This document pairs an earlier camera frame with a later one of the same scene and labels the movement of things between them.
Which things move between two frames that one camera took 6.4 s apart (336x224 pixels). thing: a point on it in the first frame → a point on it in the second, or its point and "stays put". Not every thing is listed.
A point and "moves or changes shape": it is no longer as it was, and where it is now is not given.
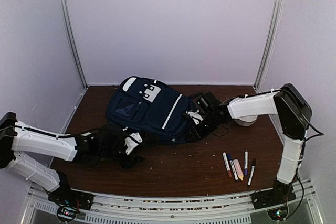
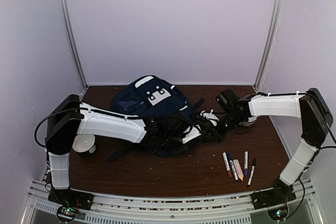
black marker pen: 252,171 stays put
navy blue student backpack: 156,108 moves or changes shape
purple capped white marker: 246,159 stays put
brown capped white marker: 227,164 stays put
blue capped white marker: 233,168 stays put
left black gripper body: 109,155 → 171,141
